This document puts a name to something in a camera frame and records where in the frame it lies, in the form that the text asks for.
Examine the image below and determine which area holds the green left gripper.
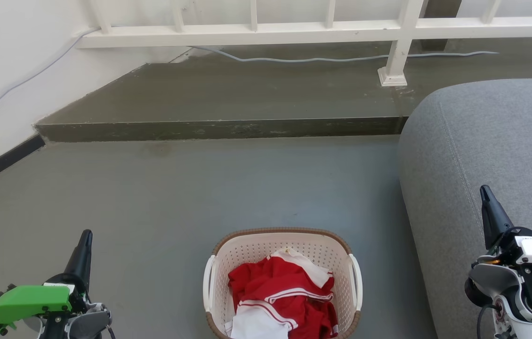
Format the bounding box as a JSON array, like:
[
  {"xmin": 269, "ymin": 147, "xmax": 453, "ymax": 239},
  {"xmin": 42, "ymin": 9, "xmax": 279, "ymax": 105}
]
[{"xmin": 0, "ymin": 229, "xmax": 93, "ymax": 337}]

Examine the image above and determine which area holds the cream perforated plastic laundry basket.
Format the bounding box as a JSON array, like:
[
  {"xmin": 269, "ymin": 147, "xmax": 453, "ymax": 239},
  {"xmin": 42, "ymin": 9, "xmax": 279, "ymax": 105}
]
[{"xmin": 202, "ymin": 227, "xmax": 364, "ymax": 339}]

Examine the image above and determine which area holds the grey fabric sofa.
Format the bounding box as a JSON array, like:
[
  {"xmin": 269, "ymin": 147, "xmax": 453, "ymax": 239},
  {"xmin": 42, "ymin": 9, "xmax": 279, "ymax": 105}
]
[{"xmin": 397, "ymin": 78, "xmax": 532, "ymax": 339}]

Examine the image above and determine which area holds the white garment with red trim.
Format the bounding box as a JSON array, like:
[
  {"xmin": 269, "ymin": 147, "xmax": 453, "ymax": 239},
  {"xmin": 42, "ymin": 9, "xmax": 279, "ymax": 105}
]
[{"xmin": 225, "ymin": 300, "xmax": 296, "ymax": 339}]

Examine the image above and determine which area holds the red garment with white stripes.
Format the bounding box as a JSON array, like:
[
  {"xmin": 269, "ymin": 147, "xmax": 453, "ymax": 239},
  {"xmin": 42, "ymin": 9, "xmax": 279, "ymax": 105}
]
[{"xmin": 227, "ymin": 256, "xmax": 340, "ymax": 339}]

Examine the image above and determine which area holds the white metal railing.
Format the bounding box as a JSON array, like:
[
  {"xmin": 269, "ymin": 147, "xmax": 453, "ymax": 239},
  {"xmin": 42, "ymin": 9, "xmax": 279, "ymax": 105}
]
[{"xmin": 75, "ymin": 0, "xmax": 532, "ymax": 88}]

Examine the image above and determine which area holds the thin grey cable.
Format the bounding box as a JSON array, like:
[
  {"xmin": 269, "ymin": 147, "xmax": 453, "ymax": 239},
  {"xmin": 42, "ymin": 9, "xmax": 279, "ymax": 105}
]
[{"xmin": 0, "ymin": 27, "xmax": 102, "ymax": 125}]

